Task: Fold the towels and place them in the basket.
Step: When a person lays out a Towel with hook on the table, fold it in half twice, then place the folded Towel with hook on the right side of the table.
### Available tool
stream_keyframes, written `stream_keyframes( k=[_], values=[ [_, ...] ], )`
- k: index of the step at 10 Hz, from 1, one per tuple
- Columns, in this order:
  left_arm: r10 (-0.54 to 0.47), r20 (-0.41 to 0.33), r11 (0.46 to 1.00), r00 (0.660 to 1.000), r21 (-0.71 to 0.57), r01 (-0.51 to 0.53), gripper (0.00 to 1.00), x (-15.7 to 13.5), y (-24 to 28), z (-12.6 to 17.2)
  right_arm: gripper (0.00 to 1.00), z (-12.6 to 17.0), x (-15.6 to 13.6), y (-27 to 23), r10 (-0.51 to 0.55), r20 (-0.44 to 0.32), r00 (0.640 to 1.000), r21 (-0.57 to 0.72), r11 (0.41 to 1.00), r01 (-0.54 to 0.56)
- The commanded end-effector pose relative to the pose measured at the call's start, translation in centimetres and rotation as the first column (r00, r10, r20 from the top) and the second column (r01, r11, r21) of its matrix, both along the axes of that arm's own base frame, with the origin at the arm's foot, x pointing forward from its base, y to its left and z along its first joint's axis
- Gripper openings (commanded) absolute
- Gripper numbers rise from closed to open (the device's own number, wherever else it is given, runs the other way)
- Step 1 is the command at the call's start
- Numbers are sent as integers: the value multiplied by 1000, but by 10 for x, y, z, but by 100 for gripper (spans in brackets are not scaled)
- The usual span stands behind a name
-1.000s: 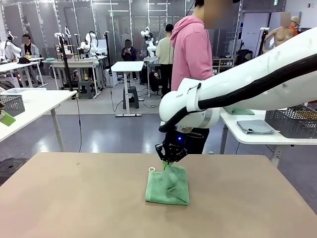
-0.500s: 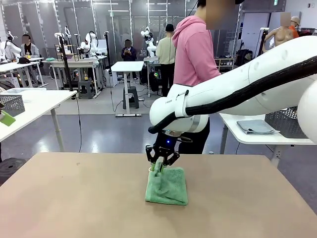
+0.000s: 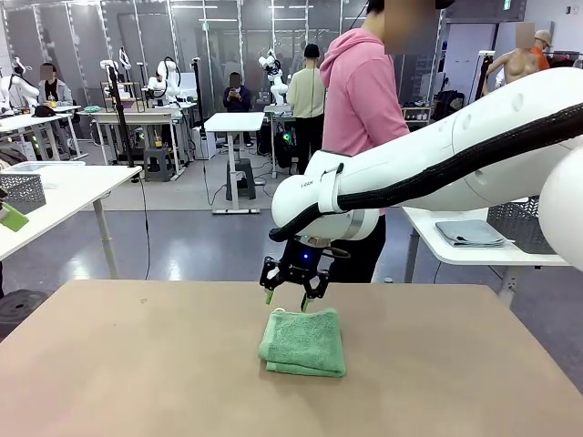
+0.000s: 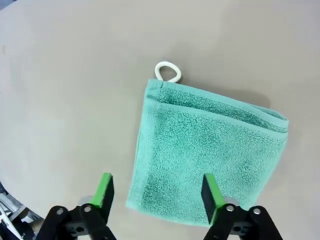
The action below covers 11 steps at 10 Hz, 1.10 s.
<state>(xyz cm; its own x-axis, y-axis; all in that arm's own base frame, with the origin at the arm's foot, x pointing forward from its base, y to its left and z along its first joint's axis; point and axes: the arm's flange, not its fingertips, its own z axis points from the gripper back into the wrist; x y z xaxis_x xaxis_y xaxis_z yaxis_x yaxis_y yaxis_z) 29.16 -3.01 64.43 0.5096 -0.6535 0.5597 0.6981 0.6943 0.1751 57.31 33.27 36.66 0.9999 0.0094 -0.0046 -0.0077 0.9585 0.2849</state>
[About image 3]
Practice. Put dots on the black bags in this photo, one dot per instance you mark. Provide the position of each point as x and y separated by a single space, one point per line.
448 107

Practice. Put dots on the black cap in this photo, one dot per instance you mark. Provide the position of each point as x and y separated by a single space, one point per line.
43 111

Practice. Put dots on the grey perforated basket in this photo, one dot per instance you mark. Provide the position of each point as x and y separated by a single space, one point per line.
514 223
23 193

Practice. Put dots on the clear plastic tray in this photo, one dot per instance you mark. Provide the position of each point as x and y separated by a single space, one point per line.
41 166

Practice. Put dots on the white side table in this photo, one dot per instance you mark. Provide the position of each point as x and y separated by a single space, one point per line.
464 257

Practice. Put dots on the seated person in grey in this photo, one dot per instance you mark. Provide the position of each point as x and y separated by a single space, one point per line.
52 91

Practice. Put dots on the bare mannequin dark trousers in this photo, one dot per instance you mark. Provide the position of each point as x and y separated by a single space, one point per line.
514 64

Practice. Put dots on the long white lab table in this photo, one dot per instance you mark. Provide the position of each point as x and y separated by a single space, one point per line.
136 116

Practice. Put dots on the person with black beanie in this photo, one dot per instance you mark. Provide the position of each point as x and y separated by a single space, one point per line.
306 100

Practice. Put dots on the black plastic stool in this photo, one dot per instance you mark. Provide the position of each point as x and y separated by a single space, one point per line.
20 307

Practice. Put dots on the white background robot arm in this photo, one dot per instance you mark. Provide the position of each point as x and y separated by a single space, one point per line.
275 82
18 86
164 82

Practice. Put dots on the white standing desk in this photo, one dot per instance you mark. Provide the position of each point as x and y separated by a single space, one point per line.
234 123

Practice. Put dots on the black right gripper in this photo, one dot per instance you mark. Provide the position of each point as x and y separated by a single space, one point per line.
300 266

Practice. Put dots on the black tripod stand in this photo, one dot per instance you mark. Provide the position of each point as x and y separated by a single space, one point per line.
119 118

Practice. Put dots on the white work table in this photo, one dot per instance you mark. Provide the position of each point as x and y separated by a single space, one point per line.
68 191

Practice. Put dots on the seated person holding phone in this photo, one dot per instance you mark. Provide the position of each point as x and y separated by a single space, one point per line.
236 98

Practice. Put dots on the white computer tower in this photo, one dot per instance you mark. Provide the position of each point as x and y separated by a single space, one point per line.
205 143

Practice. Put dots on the person in pink hoodie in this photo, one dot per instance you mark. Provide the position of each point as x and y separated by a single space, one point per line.
360 100

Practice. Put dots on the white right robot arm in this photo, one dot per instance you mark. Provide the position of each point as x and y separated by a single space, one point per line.
455 150

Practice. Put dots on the grey plastic stool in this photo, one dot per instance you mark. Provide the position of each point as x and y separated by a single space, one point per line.
240 179
159 164

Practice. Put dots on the shoe rack with shoes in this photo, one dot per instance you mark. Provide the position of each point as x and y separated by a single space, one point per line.
416 116

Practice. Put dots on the black light stand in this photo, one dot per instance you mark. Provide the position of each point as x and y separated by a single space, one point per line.
197 91

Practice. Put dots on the black stand white top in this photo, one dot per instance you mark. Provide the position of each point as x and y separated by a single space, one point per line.
483 73

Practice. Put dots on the light blue towel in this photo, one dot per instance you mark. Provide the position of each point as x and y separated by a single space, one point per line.
469 233

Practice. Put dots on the green towel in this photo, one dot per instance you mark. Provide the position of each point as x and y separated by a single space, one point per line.
303 341

